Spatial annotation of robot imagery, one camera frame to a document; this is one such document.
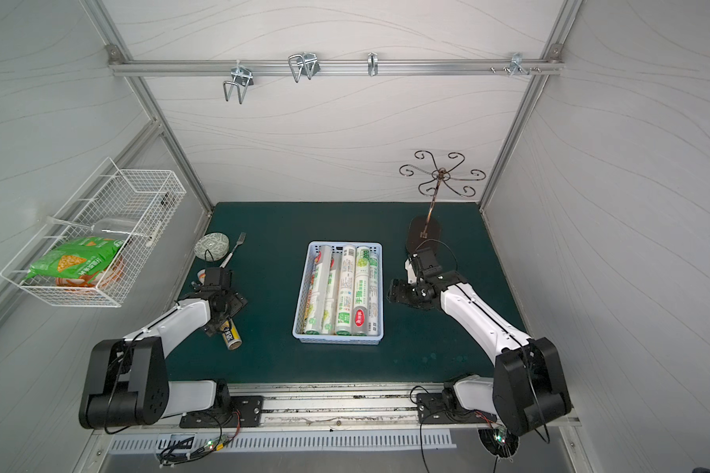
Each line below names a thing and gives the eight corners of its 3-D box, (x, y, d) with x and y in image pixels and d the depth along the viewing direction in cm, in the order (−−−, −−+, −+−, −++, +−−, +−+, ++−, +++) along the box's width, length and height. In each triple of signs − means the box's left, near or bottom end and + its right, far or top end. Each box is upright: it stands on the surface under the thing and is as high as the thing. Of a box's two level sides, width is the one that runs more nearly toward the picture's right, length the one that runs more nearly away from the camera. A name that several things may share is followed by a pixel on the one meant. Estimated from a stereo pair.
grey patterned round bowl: (196, 261, 105) (190, 253, 101) (206, 239, 111) (201, 232, 108) (226, 261, 105) (222, 253, 101) (234, 240, 111) (230, 232, 108)
